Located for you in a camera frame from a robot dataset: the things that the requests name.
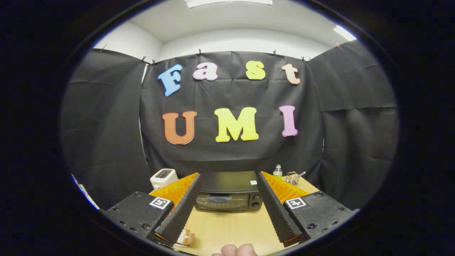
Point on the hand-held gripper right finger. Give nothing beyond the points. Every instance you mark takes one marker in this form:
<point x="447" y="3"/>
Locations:
<point x="275" y="206"/>

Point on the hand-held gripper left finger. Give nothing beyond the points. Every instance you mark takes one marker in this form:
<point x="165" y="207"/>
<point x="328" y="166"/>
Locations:
<point x="185" y="206"/>

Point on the sandwich with lettuce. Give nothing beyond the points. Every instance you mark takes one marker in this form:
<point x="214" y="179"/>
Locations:
<point x="187" y="237"/>

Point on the black toaster oven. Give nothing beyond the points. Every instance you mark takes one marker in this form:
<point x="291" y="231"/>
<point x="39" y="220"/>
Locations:
<point x="227" y="185"/>

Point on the white toaster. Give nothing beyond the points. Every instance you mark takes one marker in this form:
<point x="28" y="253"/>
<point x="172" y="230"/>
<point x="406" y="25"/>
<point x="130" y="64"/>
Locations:
<point x="162" y="177"/>

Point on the clear glass container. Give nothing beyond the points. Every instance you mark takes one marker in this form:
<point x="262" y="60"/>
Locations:
<point x="292" y="178"/>

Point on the green label plastic bottle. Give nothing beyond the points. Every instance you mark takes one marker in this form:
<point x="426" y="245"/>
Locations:
<point x="277" y="173"/>

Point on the small ceiling light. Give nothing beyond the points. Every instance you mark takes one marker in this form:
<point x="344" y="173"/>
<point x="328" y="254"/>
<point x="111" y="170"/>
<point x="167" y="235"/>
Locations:
<point x="344" y="32"/>

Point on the long ceiling light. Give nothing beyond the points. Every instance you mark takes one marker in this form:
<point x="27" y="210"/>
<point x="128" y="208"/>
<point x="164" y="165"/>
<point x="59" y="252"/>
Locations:
<point x="227" y="2"/>

